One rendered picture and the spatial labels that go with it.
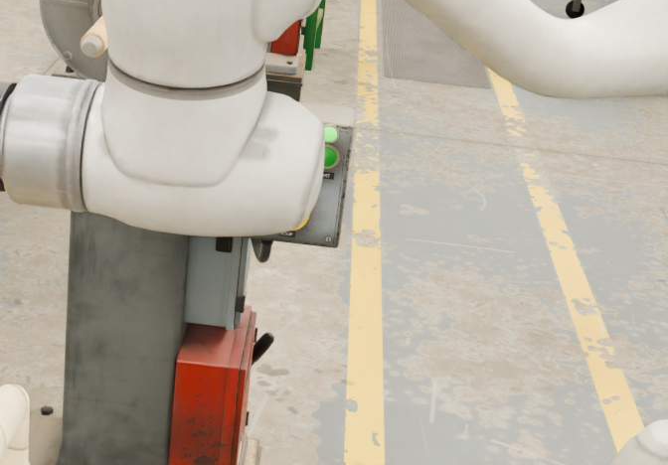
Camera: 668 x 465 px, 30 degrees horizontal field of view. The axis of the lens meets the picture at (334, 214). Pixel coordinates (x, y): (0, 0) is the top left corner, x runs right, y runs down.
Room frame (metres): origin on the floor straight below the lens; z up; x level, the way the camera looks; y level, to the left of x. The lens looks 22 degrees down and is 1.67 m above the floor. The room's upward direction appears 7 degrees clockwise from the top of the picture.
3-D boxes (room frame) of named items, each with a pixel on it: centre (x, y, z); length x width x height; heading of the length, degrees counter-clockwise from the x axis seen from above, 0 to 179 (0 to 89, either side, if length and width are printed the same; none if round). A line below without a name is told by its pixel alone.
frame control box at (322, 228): (1.87, 0.09, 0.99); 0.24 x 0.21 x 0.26; 1
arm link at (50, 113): (0.80, 0.20, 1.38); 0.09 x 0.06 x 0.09; 179
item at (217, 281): (2.02, 0.19, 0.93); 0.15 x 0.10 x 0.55; 1
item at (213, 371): (2.02, 0.18, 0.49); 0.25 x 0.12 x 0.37; 1
